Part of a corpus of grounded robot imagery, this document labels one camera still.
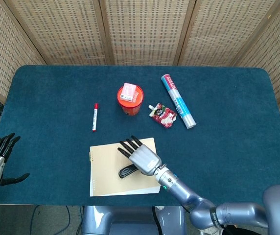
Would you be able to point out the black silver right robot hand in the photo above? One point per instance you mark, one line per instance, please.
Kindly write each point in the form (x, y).
(145, 159)

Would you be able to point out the black stapler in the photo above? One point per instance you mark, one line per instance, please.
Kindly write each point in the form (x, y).
(126, 171)

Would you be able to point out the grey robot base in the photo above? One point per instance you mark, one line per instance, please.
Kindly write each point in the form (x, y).
(130, 220)

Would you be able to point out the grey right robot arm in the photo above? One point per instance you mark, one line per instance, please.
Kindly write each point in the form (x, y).
(228, 213)

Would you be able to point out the beige paper folder stack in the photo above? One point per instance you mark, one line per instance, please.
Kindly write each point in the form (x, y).
(105, 181)

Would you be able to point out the red juice spout pouch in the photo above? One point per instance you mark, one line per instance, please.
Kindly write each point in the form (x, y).
(164, 116)

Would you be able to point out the red round canister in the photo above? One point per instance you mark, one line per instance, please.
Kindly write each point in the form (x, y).
(130, 107)

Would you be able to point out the red white marker pen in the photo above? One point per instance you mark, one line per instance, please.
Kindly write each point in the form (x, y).
(95, 118)

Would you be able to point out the plastic bag roll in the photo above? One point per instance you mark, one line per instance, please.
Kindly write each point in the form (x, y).
(179, 102)

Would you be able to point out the small pink card box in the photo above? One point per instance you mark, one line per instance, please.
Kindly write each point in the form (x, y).
(129, 91)

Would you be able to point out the blue carpet table mat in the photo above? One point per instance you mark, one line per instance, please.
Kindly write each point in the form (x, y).
(44, 110)

